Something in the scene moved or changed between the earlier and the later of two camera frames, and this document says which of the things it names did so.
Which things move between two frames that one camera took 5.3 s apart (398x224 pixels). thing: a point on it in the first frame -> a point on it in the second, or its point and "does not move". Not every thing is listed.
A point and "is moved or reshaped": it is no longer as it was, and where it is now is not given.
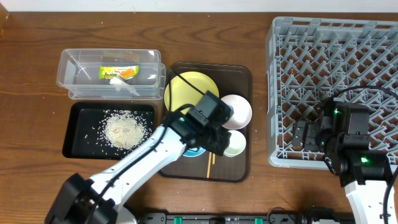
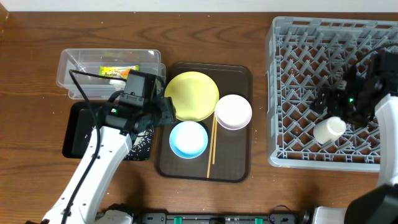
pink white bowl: x=242 y=111 does not move
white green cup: x=237 y=143 is moved or reshaped
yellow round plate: x=183 y=94 does not move
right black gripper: x=313 y=129 -> x=323 y=97
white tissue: x=119 y=84 does not move
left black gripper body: x=218 y=144 -> x=168 y=109
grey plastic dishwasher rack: x=311 y=61 does not move
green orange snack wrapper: x=108 y=72 does not move
